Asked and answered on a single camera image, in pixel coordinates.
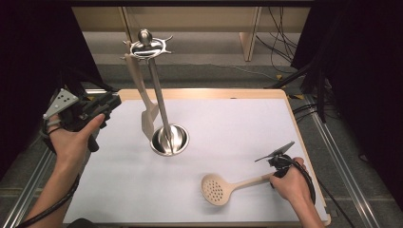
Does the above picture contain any person's left hand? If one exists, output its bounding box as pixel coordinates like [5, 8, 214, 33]
[47, 113, 106, 169]

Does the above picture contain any white paper sheet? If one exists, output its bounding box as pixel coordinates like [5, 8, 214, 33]
[62, 98, 329, 224]

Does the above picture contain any beige skimmer spoon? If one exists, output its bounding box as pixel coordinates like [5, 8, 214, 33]
[200, 172, 276, 208]

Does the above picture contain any steel utensil rack stand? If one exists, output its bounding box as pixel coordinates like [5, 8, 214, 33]
[120, 28, 190, 157]

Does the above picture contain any person's dark clothing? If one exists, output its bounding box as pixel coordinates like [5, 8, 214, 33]
[66, 217, 100, 228]

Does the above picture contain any thin white floor cable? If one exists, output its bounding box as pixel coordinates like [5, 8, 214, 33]
[177, 61, 278, 81]

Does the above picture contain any beige slotted spatula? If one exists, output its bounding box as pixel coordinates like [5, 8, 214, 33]
[125, 39, 160, 143]

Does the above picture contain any black floor cable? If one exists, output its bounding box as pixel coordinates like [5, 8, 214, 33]
[316, 178, 358, 228]

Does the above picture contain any dark curtain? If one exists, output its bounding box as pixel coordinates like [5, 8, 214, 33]
[290, 0, 403, 203]
[0, 0, 106, 180]

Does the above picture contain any light wooden table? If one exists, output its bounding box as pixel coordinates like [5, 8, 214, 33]
[71, 6, 312, 63]

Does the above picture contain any person's right hand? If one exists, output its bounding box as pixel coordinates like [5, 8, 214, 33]
[268, 157, 311, 207]

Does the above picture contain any aluminium floor rail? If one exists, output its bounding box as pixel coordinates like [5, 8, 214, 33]
[304, 94, 382, 228]
[0, 94, 84, 228]

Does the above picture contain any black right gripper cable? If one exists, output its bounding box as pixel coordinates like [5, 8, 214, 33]
[283, 156, 317, 206]

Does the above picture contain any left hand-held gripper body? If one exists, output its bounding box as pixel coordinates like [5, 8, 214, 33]
[42, 88, 110, 154]

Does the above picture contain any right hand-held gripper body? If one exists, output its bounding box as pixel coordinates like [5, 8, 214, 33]
[254, 141, 297, 179]

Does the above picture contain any bundle of black cables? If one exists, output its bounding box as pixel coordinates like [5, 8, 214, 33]
[256, 6, 302, 74]

